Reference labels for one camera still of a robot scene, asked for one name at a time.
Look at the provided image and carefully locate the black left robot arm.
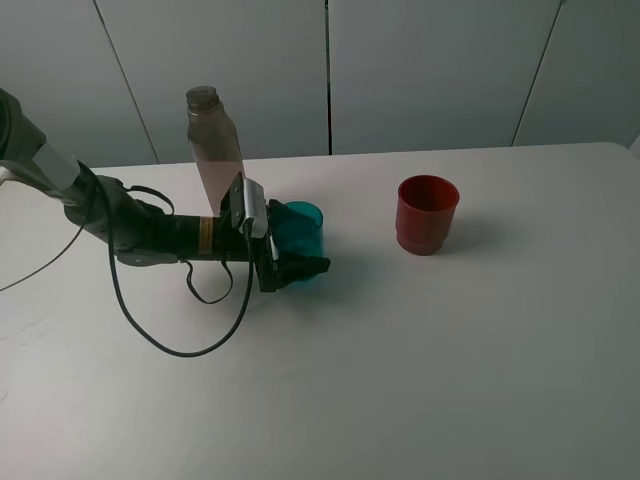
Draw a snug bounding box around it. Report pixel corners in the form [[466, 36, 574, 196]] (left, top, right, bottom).
[[1, 92, 330, 292]]

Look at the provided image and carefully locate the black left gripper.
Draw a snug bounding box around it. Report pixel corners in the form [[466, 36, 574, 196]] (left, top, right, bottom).
[[216, 173, 331, 293]]

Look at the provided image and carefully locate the clear plastic water bottle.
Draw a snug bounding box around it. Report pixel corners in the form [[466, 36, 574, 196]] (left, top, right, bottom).
[[186, 86, 244, 216]]

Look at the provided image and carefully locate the red plastic cup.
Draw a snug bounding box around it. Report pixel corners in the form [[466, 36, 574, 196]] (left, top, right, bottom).
[[395, 175, 460, 256]]

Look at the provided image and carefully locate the teal translucent plastic cup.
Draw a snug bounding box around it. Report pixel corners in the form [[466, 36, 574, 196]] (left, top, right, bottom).
[[271, 201, 325, 261]]

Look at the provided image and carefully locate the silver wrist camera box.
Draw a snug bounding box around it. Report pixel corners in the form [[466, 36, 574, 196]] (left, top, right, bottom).
[[240, 178, 268, 239]]

